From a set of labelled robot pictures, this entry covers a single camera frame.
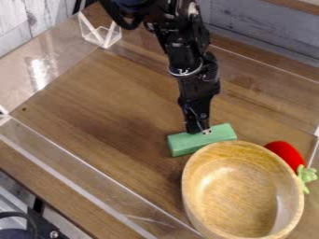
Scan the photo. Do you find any black equipment base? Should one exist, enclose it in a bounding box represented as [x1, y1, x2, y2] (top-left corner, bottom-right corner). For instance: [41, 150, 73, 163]
[0, 211, 69, 239]

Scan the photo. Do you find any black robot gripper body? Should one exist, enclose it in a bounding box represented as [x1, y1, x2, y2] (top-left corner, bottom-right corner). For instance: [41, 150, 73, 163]
[179, 52, 220, 120]

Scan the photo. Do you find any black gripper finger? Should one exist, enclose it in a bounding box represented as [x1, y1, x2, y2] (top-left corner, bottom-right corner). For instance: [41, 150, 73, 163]
[185, 119, 211, 134]

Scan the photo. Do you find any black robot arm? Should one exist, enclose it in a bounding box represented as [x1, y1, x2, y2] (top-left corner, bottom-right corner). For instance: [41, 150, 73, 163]
[99, 0, 220, 134]

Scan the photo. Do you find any green foam block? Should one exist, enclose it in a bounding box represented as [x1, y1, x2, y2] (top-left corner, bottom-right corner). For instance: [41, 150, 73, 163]
[167, 123, 236, 157]

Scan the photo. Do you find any clear acrylic corner bracket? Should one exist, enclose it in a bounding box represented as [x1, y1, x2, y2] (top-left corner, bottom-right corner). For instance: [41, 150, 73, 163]
[77, 12, 121, 49]

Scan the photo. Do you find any clear acrylic front barrier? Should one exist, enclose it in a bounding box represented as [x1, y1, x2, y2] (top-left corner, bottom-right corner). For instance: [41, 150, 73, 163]
[0, 116, 200, 239]

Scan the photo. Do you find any black cable loop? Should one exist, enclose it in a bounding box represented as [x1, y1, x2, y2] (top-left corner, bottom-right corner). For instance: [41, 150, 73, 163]
[97, 0, 147, 32]

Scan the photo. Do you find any brown wooden bowl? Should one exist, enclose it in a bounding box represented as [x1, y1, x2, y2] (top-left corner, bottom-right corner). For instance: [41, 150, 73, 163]
[181, 141, 304, 239]

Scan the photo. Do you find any red plush strawberry toy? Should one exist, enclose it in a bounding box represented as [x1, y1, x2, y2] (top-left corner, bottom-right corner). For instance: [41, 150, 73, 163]
[264, 141, 317, 194]

